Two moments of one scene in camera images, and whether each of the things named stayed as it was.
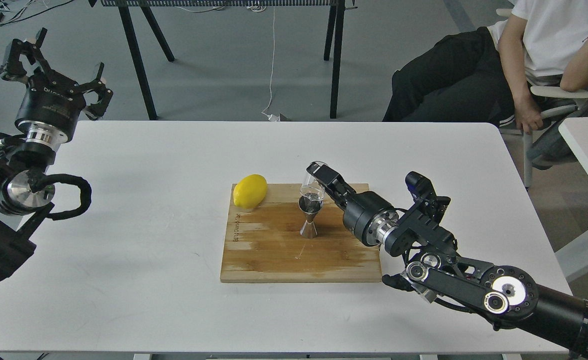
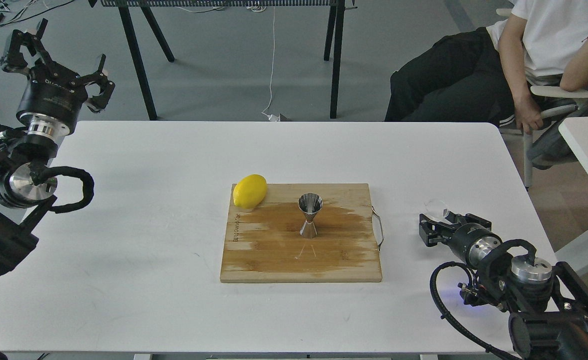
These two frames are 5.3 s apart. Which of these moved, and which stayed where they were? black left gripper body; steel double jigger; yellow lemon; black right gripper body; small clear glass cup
Moved: small clear glass cup; black right gripper body
Stayed: black left gripper body; yellow lemon; steel double jigger
